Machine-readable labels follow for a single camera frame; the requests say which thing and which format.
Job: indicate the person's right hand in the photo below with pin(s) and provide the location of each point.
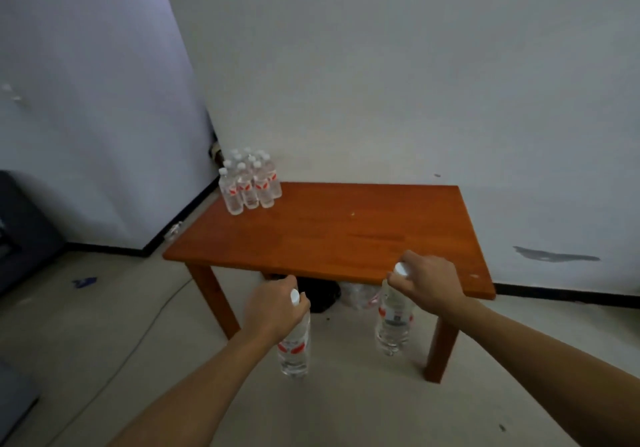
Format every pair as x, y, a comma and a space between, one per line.
432, 284

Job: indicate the person's left hand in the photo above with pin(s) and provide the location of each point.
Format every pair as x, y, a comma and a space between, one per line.
272, 311

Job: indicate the clear water bottle red label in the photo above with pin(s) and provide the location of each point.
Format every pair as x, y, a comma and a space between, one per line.
394, 329
295, 356

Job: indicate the cluster of water bottles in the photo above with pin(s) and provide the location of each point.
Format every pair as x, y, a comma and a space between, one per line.
247, 186

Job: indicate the person's left forearm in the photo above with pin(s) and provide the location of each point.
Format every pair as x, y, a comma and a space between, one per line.
200, 396

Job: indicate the person's right forearm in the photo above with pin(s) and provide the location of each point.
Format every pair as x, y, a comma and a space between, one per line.
550, 376

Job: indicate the black bag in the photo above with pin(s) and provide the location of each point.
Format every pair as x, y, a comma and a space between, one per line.
320, 294

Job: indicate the clear plastic wrap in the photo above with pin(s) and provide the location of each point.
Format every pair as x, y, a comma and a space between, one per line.
357, 295

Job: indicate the orange wooden table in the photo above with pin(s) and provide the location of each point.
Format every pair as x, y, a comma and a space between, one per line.
340, 231

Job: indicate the blue plastic scrap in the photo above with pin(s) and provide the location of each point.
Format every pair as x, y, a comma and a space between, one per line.
84, 282

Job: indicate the dark grey furniture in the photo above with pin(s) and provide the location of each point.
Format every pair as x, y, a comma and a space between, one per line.
25, 236

